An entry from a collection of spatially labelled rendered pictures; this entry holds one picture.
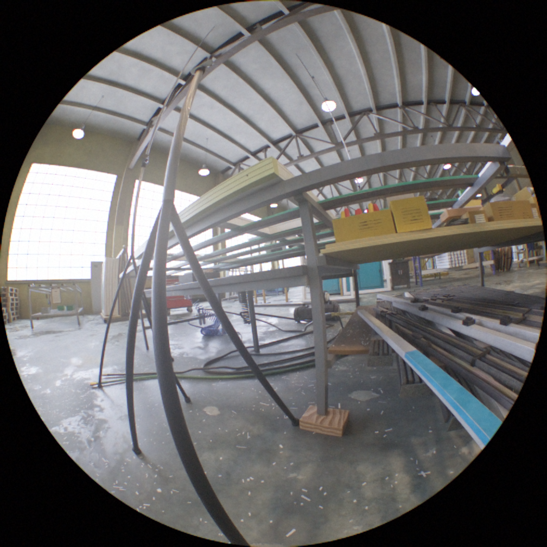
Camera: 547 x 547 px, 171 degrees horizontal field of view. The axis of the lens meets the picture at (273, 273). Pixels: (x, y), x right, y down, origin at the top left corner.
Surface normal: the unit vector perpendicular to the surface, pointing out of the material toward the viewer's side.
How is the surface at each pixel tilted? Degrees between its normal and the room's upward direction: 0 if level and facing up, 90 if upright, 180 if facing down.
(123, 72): 180
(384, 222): 90
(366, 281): 90
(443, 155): 90
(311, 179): 90
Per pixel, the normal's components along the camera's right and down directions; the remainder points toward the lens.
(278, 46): 0.11, 0.99
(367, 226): -0.54, 0.01
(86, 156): 0.83, -0.12
